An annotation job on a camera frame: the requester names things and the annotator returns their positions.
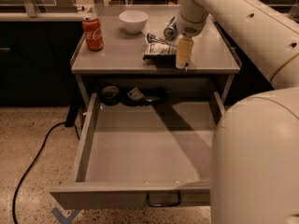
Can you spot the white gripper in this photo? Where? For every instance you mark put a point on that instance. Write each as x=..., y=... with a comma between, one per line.
x=191, y=28

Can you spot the blue chip bag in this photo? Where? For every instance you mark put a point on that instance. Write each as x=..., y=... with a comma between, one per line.
x=158, y=48

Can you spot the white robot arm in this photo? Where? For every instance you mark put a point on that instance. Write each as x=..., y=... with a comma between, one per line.
x=254, y=158

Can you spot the grey cabinet with top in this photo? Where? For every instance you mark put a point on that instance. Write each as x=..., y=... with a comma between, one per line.
x=211, y=69

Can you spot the open grey top drawer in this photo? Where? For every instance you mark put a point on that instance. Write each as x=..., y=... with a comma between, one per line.
x=125, y=153

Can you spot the white bowl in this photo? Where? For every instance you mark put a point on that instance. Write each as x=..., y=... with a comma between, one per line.
x=133, y=21

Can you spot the black tape roll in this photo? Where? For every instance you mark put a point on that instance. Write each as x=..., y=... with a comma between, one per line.
x=110, y=95

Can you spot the red coca-cola can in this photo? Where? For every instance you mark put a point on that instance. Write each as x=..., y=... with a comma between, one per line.
x=92, y=32

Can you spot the blue tape floor marker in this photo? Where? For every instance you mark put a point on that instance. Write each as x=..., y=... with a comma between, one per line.
x=62, y=219

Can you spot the dark counter with rail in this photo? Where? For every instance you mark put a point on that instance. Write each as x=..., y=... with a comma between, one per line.
x=37, y=41

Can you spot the black drawer handle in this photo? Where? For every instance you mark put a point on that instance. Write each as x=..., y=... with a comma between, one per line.
x=163, y=200

